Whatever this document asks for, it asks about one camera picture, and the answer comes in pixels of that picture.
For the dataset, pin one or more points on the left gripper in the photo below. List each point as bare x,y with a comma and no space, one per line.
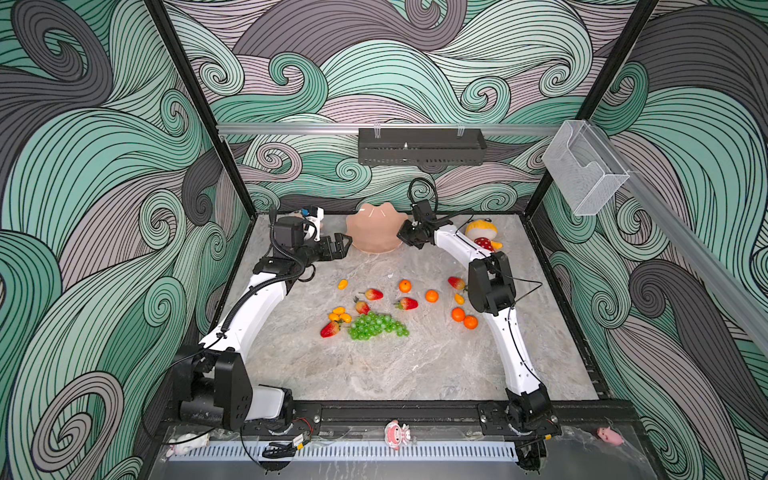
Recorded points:
339,252

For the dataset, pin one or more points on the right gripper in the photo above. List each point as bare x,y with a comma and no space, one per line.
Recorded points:
403,234

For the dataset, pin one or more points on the pink scalloped fruit bowl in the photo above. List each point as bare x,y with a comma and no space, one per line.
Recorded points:
374,229

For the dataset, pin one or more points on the green grape bunch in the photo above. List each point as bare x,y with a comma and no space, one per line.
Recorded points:
368,326

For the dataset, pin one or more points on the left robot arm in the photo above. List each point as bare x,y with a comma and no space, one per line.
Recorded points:
211,386

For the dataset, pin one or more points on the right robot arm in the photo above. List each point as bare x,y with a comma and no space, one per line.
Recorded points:
492,294

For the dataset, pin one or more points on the yellow chick plush toy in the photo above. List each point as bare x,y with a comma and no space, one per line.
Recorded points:
483,233

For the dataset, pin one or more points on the orange mandarin centre right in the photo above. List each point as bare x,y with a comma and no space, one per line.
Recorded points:
431,296

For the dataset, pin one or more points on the orange mandarin lower left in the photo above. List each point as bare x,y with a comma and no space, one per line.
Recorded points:
458,314

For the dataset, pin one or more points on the pink octopus figurine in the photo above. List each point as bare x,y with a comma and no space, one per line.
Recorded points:
397,435

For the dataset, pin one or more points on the white mouse toy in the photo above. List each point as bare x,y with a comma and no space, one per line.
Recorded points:
186,443

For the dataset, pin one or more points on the pink pig toy small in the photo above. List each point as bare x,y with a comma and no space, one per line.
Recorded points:
610,436

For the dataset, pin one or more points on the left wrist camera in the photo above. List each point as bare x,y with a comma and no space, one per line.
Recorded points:
313,232

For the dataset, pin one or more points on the black wall tray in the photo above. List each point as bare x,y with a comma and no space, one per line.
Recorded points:
430,148

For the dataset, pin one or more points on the aluminium rail back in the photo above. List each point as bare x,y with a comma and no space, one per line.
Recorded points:
305,128

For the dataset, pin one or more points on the aluminium rail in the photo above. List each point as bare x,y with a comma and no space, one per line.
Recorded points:
305,128
660,190

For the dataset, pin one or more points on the clear plastic wall bin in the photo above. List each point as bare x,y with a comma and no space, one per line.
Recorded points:
585,166

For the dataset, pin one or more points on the white ventilated cable duct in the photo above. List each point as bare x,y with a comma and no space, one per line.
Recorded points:
355,451

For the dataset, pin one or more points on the aluminium rail right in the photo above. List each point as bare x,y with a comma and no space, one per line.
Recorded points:
660,190

